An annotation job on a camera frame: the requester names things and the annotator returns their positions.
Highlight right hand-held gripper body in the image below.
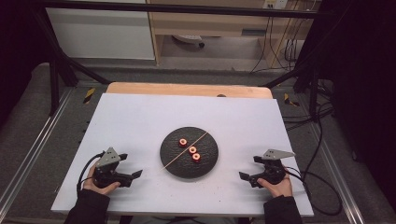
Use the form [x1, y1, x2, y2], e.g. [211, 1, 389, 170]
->
[248, 148, 296, 189]

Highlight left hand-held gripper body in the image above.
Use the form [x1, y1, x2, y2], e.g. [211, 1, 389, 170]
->
[92, 147, 134, 189]

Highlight round black plate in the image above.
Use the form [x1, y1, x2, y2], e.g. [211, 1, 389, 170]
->
[159, 126, 219, 179]

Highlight thin wooden skewer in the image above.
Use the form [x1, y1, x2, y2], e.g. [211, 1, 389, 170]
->
[161, 131, 209, 171]

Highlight person's left hand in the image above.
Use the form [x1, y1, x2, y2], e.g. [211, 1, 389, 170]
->
[83, 162, 121, 196]

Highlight person's right hand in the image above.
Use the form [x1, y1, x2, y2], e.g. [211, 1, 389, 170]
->
[257, 173, 294, 199]

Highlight white table board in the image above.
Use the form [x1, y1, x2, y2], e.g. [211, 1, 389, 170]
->
[50, 92, 315, 218]

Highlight yellow black tape strip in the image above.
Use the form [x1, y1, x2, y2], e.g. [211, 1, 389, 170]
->
[82, 87, 97, 105]
[283, 92, 301, 107]

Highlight wooden table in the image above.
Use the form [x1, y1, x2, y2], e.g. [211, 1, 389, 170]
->
[106, 81, 275, 100]

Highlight black metal stand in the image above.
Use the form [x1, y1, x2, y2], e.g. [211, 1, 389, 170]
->
[262, 8, 332, 121]
[31, 6, 112, 117]

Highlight white cabinet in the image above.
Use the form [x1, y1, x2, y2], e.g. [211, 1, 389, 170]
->
[45, 0, 156, 61]

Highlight dark curtain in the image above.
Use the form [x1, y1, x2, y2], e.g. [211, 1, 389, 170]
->
[311, 0, 396, 214]
[0, 0, 50, 125]

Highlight white device under desk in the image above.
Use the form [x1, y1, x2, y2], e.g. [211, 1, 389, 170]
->
[172, 34, 206, 49]

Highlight light wooden desk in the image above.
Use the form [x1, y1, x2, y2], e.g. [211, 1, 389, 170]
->
[146, 0, 314, 69]

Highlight white power strip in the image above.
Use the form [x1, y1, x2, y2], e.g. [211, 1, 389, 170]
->
[262, 0, 290, 10]

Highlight black metal crossbar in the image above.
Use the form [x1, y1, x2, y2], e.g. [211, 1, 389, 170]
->
[31, 0, 331, 20]

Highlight left hand-held gripper black cable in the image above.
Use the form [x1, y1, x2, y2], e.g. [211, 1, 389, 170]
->
[76, 151, 106, 198]

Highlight hand-held gripper black cable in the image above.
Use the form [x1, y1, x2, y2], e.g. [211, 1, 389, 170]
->
[76, 151, 106, 198]
[283, 166, 344, 217]

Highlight right hand-held gripper black cable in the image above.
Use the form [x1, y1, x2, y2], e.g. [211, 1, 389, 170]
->
[283, 166, 344, 217]

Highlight aluminium floor rail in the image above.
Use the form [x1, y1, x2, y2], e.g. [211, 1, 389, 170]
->
[0, 88, 75, 216]
[306, 122, 366, 224]

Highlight black floor cable bundle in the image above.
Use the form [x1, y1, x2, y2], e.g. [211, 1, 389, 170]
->
[281, 78, 336, 133]

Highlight hanging black cables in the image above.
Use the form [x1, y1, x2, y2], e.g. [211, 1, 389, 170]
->
[249, 15, 302, 75]

